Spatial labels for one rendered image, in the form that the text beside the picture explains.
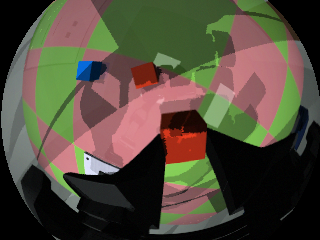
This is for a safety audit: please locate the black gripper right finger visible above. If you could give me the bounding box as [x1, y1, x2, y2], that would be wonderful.
[205, 128, 299, 216]

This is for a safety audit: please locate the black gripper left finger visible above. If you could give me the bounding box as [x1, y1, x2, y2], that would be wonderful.
[63, 133, 167, 229]

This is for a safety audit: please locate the blue cube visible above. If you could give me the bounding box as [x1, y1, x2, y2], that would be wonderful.
[76, 60, 103, 81]

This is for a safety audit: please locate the red cube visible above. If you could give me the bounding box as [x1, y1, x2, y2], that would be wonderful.
[131, 63, 159, 89]
[160, 109, 207, 164]

